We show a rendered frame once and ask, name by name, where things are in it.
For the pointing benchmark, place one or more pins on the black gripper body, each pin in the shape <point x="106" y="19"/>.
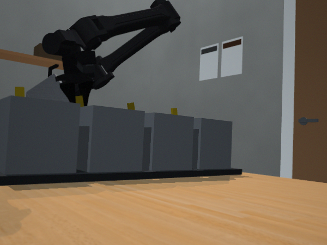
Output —
<point x="76" y="78"/>

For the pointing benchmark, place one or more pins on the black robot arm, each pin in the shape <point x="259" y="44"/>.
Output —
<point x="89" y="33"/>

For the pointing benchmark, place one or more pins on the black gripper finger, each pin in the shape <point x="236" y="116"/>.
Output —
<point x="85" y="86"/>
<point x="69" y="90"/>

